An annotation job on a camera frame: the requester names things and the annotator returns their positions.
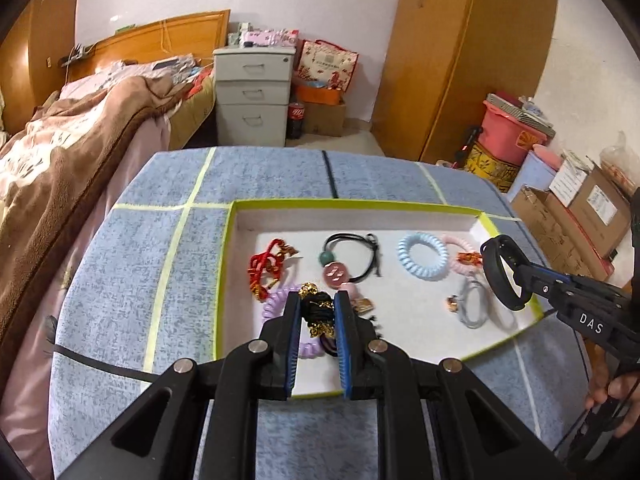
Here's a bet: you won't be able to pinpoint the pink patterned box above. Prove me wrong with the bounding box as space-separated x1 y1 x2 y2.
240 29 299 50

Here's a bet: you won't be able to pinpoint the light blue storage box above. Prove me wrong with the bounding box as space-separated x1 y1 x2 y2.
507 145 563 201

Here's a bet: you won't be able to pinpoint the blue spiral hair tie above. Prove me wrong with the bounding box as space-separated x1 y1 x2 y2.
398 232 451 281

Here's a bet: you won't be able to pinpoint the cola bottle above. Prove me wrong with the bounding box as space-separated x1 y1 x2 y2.
286 101 306 141

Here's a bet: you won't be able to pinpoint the grey striped box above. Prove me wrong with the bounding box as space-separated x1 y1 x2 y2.
486 92 556 138

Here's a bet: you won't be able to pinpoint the black wide hair band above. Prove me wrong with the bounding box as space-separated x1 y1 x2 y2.
480 235 532 311

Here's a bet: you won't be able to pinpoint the black knotted hair tie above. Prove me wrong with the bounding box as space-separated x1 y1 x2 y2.
319 232 383 292

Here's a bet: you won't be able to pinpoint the brown fleece blanket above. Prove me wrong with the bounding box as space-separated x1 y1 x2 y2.
0 75 186 361

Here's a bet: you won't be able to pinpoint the red knot bracelet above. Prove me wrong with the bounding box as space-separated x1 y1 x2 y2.
247 239 301 303

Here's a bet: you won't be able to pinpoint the large open cardboard box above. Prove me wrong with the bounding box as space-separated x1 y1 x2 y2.
510 185 616 281

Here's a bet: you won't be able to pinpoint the wooden bed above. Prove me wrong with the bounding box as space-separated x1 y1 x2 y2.
0 9 232 351

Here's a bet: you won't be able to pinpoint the power strip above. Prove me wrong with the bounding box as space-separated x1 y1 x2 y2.
62 45 96 66

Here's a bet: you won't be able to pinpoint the small cardboard box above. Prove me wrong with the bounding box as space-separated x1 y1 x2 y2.
302 102 347 138

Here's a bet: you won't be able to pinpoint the grey hair tie with bells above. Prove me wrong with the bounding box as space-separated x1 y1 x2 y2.
446 280 493 330

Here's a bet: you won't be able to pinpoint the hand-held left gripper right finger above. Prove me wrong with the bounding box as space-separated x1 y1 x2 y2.
334 290 576 480

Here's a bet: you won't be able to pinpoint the orange box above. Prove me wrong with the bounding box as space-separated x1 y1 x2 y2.
295 85 343 106

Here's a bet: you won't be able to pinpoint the pink plastic bucket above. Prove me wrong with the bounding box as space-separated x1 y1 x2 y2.
481 100 548 166

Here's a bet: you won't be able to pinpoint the pink bed sheet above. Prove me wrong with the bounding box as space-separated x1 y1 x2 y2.
0 60 173 461

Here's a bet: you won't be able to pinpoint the white box lid green rim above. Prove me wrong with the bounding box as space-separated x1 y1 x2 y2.
214 199 545 401

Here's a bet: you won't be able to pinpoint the red black handle tool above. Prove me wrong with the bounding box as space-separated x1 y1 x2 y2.
454 127 483 166

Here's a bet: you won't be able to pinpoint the person's right hand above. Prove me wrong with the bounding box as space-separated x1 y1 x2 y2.
586 342 640 438

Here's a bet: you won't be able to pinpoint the yellow patterned tin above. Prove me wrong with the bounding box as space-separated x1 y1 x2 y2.
464 141 521 193

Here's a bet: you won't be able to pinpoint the cardboard box white label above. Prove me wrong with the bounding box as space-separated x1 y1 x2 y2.
570 162 632 261

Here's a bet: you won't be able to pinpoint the purple spiral hair tie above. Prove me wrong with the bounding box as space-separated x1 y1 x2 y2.
262 287 326 360

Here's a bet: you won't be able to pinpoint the black hair tie with charms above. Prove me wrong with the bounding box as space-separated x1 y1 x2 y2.
320 283 383 358

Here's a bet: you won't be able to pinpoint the clear plastic bag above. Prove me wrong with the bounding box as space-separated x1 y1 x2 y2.
600 132 640 201

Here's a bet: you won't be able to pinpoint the pink spiral hair tie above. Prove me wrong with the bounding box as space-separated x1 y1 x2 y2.
440 234 483 276

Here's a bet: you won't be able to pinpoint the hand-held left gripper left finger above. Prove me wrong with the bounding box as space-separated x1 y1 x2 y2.
56 291 302 480

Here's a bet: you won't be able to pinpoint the black scrunchie gold beads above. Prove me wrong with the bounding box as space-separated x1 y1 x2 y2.
299 282 337 341

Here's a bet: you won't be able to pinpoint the white drawer cabinet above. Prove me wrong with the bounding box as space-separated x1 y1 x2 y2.
213 45 297 147

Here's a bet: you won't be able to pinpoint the plain wooden wardrobe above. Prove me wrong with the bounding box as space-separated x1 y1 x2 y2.
382 0 558 166

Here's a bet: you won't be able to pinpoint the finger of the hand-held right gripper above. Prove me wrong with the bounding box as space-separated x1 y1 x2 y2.
520 260 626 303
517 280 581 313

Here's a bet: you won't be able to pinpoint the red gift bag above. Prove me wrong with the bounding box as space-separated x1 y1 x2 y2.
298 39 360 92

